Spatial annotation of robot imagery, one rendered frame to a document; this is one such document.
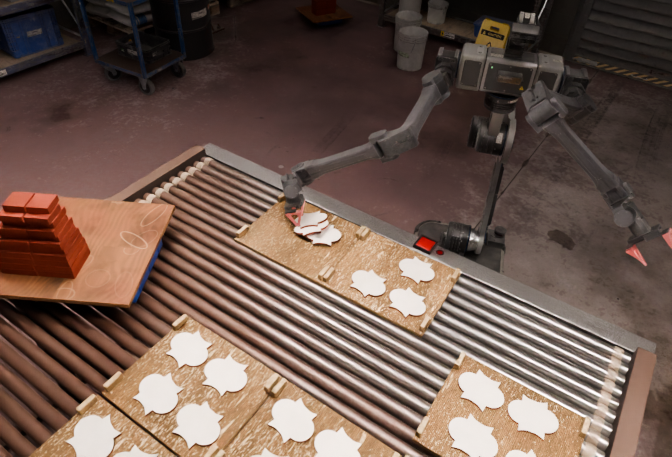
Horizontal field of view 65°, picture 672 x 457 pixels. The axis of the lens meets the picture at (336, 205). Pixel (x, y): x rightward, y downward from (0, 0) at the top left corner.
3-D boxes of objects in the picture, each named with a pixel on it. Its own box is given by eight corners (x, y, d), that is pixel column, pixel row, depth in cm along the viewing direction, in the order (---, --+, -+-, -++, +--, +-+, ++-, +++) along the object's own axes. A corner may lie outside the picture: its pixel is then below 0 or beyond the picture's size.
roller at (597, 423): (160, 192, 240) (158, 184, 237) (608, 429, 162) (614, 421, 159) (151, 198, 237) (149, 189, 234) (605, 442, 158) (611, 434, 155)
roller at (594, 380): (184, 176, 250) (183, 168, 247) (618, 392, 171) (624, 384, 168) (176, 181, 247) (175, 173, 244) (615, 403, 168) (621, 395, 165)
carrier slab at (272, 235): (286, 196, 234) (286, 193, 233) (367, 232, 218) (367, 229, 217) (234, 241, 211) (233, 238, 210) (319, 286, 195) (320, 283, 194)
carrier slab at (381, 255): (367, 232, 218) (367, 230, 217) (460, 274, 202) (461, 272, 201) (320, 286, 195) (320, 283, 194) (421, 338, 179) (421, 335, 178)
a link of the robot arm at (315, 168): (401, 151, 192) (387, 126, 187) (397, 160, 188) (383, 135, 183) (308, 180, 215) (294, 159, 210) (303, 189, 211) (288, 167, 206)
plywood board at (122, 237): (51, 199, 211) (49, 195, 210) (175, 208, 210) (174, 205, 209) (-23, 296, 173) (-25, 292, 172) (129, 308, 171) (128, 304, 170)
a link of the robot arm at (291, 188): (313, 177, 213) (302, 161, 209) (317, 188, 202) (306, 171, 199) (288, 193, 214) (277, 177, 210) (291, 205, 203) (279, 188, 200)
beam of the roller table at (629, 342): (210, 152, 269) (209, 142, 266) (649, 353, 186) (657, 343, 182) (198, 160, 264) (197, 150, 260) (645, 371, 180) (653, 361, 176)
